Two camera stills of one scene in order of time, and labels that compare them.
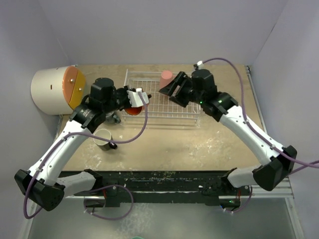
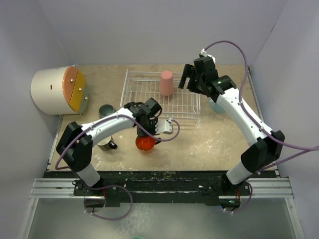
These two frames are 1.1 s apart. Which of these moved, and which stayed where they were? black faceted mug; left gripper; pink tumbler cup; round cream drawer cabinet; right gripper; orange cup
Moved: left gripper; orange cup; right gripper
Stayed: round cream drawer cabinet; black faceted mug; pink tumbler cup
